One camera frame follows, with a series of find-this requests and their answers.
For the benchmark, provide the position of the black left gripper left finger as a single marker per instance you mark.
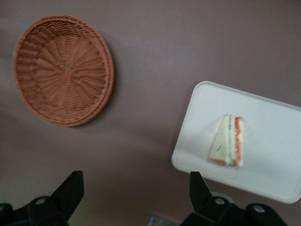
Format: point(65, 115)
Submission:
point(47, 212)

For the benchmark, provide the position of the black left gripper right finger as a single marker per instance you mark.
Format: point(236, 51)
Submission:
point(211, 212)

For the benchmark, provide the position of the triangular sandwich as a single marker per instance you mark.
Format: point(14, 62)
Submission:
point(229, 146)

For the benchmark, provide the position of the cream plastic tray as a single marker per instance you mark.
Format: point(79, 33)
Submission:
point(263, 141)

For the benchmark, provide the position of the brown round wicker basket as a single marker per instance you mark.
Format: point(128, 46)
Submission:
point(63, 73)

